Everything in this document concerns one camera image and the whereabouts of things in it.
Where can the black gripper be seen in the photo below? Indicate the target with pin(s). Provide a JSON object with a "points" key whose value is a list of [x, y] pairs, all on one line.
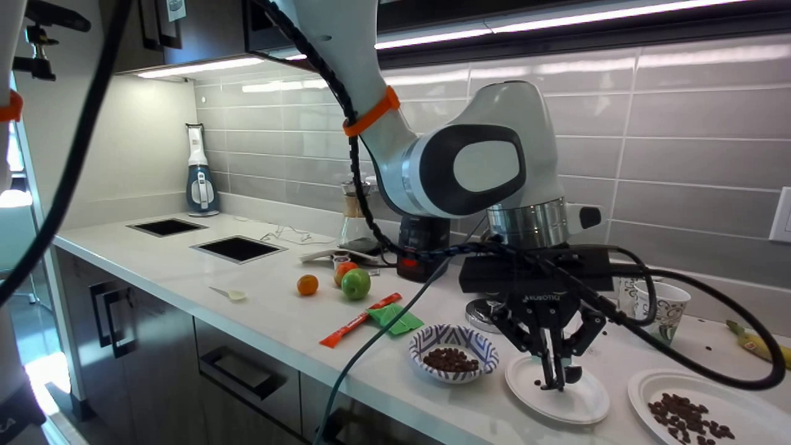
{"points": [[545, 308]]}

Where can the scooped brown coffee beans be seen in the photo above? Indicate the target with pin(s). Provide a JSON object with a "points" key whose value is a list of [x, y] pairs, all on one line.
{"points": [[540, 384]]}

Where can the small white plate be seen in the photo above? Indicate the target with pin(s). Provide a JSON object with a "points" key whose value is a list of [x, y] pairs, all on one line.
{"points": [[590, 404]]}

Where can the large white plate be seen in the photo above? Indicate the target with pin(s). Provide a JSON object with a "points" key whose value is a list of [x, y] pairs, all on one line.
{"points": [[742, 395]]}

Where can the patterned paper cup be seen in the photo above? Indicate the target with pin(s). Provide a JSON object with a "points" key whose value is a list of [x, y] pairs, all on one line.
{"points": [[672, 311], [625, 297]]}

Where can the brown coffee bean pile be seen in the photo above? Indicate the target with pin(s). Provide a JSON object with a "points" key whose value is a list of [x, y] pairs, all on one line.
{"points": [[684, 416], [449, 358]]}

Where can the blue patterned bowl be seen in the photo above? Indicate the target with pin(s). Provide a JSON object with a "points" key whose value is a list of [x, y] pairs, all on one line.
{"points": [[429, 341]]}

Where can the yellow banana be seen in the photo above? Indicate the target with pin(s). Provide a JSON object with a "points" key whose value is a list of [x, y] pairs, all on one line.
{"points": [[754, 341]]}

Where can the long orange-red packet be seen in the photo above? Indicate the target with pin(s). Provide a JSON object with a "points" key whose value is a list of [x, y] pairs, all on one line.
{"points": [[349, 327]]}

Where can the green apple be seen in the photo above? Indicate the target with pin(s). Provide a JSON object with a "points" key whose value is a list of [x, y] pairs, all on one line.
{"points": [[356, 285]]}

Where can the red-orange round fruit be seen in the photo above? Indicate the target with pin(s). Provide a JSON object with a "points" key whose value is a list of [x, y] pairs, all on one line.
{"points": [[341, 269]]}

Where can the small orange fruit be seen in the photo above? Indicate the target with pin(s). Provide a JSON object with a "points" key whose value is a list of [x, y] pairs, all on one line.
{"points": [[308, 285]]}

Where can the white plastic spoon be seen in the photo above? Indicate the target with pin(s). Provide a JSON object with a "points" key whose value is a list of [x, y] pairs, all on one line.
{"points": [[231, 292]]}

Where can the blue and white blender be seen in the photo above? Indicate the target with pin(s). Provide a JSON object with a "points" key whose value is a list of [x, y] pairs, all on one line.
{"points": [[202, 182]]}

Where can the dark lower cabinet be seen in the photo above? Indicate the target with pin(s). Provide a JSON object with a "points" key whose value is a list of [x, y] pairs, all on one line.
{"points": [[163, 395]]}

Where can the dark cabinet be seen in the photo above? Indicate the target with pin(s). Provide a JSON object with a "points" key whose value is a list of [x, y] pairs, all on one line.
{"points": [[207, 33], [163, 395]]}

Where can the dark upper cabinet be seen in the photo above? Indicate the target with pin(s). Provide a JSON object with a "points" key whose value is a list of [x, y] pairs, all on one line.
{"points": [[207, 33]]}

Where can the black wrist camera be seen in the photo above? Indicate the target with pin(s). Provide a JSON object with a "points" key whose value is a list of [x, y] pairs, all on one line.
{"points": [[502, 273]]}

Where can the black camera on mount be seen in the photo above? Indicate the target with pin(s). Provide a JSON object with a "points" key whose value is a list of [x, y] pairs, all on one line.
{"points": [[51, 13]]}

